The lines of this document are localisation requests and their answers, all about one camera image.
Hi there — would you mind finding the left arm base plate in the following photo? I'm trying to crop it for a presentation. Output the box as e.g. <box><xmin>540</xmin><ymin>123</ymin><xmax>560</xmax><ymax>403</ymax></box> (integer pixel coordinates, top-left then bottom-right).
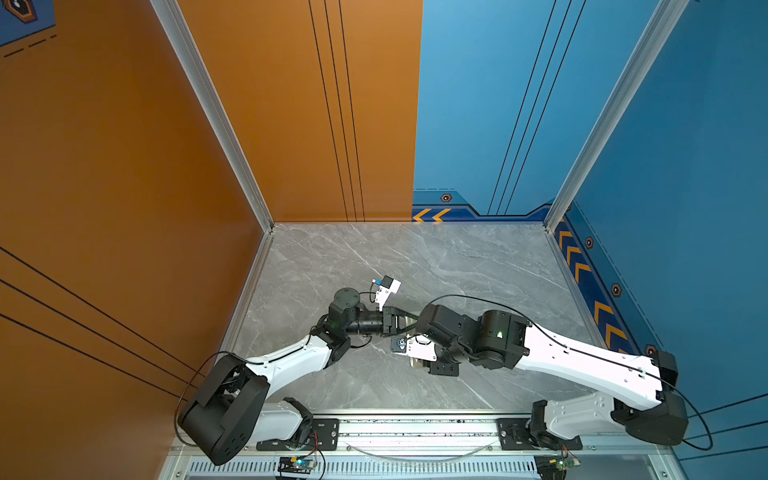
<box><xmin>256</xmin><ymin>418</ymin><xmax>340</xmax><ymax>452</ymax></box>

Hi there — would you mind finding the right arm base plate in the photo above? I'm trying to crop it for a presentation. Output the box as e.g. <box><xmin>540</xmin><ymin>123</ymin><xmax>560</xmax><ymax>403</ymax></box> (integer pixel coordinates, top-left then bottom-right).
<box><xmin>496</xmin><ymin>417</ymin><xmax>583</xmax><ymax>451</ymax></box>

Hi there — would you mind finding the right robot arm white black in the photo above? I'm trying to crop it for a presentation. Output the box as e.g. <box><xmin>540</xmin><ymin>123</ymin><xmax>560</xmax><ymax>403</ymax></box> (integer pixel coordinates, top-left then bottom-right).
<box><xmin>413</xmin><ymin>298</ymin><xmax>703</xmax><ymax>447</ymax></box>

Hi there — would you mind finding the white ventilation grille strip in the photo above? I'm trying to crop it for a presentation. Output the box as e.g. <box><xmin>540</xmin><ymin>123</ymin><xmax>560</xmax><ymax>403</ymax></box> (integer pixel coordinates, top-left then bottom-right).
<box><xmin>182</xmin><ymin>456</ymin><xmax>540</xmax><ymax>479</ymax></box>

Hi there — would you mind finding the aluminium front rail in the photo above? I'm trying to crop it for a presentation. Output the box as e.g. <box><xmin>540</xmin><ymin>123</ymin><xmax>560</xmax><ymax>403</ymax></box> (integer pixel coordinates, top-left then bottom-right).
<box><xmin>170</xmin><ymin>411</ymin><xmax>661</xmax><ymax>458</ymax></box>

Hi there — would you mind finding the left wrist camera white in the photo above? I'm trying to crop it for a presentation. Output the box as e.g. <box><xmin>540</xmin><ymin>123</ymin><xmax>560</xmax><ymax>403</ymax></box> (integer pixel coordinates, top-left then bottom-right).
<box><xmin>369</xmin><ymin>275</ymin><xmax>401</xmax><ymax>311</ymax></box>

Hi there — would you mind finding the right aluminium corner post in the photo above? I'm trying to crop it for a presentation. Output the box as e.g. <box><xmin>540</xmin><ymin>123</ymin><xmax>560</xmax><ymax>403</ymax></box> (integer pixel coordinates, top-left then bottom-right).
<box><xmin>543</xmin><ymin>0</ymin><xmax>691</xmax><ymax>234</ymax></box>

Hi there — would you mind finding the circuit board right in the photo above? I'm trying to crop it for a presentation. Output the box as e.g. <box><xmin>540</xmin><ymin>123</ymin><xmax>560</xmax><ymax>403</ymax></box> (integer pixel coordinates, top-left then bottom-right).
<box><xmin>534</xmin><ymin>456</ymin><xmax>581</xmax><ymax>480</ymax></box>

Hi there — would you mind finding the green circuit board left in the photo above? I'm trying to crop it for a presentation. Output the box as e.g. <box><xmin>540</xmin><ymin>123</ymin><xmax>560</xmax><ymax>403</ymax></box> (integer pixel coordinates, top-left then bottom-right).
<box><xmin>276</xmin><ymin>456</ymin><xmax>319</xmax><ymax>480</ymax></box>

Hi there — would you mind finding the beige remote control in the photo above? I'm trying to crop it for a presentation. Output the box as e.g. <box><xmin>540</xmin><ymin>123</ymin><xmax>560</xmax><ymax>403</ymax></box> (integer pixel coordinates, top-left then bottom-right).
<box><xmin>397</xmin><ymin>318</ymin><xmax>417</xmax><ymax>334</ymax></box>

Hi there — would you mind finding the aluminium corner post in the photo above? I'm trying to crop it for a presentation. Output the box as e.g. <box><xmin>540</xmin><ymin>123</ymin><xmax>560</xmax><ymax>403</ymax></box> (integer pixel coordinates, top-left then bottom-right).
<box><xmin>149</xmin><ymin>0</ymin><xmax>276</xmax><ymax>233</ymax></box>
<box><xmin>543</xmin><ymin>0</ymin><xmax>691</xmax><ymax>234</ymax></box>

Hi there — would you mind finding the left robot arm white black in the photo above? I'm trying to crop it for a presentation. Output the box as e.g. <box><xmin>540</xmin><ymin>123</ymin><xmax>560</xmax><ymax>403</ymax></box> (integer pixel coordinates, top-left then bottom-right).
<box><xmin>175</xmin><ymin>288</ymin><xmax>418</xmax><ymax>466</ymax></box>

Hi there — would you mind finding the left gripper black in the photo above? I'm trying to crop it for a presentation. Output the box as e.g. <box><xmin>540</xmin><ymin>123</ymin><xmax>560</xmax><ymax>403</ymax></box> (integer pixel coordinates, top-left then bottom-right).
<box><xmin>342</xmin><ymin>309</ymin><xmax>418</xmax><ymax>339</ymax></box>

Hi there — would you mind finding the left aluminium corner post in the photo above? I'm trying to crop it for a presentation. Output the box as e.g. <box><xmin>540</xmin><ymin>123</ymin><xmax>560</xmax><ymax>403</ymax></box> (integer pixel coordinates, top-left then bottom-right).
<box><xmin>149</xmin><ymin>0</ymin><xmax>276</xmax><ymax>233</ymax></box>

